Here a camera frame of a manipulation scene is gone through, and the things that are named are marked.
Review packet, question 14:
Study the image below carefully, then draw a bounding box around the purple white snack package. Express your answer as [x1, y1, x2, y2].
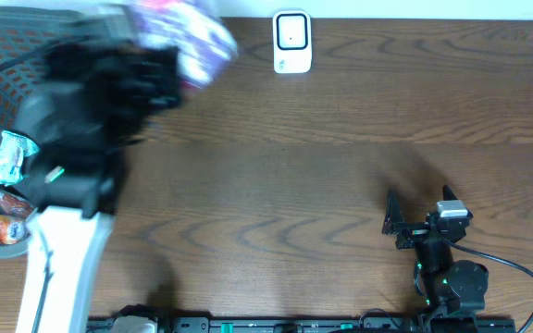
[128, 0, 238, 91]

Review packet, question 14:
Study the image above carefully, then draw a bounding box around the teal snack packet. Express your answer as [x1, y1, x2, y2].
[0, 130, 40, 186]

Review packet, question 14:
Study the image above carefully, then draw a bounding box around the small orange tissue pack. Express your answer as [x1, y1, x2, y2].
[0, 215, 28, 245]

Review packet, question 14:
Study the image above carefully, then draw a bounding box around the orange snack bar wrapper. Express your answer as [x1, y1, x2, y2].
[0, 190, 34, 218]

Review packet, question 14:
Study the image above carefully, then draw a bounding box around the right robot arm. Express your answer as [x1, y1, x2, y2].
[382, 185, 489, 315]

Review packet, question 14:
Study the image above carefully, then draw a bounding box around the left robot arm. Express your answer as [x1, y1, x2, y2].
[13, 20, 182, 332]

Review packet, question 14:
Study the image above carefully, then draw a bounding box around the white barcode scanner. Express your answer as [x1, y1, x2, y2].
[272, 10, 313, 74]

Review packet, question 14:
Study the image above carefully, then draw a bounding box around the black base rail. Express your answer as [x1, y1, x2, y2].
[85, 304, 515, 333]

